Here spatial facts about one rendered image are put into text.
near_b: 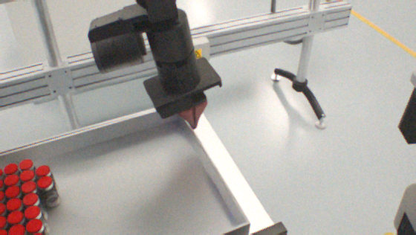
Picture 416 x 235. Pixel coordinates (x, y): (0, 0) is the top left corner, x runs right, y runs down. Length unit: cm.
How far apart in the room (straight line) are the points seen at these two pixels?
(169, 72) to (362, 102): 184
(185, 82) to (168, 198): 17
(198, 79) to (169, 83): 4
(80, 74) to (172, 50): 105
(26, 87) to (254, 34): 94
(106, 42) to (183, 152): 23
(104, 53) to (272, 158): 143
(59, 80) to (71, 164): 91
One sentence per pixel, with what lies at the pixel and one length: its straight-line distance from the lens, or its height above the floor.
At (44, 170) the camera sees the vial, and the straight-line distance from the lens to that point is 59.
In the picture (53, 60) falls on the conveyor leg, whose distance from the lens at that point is 150.
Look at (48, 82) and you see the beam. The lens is 153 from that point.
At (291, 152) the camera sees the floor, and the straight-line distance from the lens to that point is 189.
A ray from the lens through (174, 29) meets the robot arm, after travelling 49.
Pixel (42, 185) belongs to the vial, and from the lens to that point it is 58.
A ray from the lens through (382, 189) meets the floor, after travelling 187.
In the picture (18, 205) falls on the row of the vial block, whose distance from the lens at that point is 57.
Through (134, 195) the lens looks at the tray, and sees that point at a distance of 59.
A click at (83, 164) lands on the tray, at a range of 65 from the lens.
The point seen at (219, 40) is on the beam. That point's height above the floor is 51.
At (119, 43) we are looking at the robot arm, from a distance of 50.
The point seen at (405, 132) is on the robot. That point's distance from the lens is 70.
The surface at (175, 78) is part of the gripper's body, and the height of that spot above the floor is 103.
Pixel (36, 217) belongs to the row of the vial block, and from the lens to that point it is 55.
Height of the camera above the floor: 134
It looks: 42 degrees down
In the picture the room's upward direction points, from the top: straight up
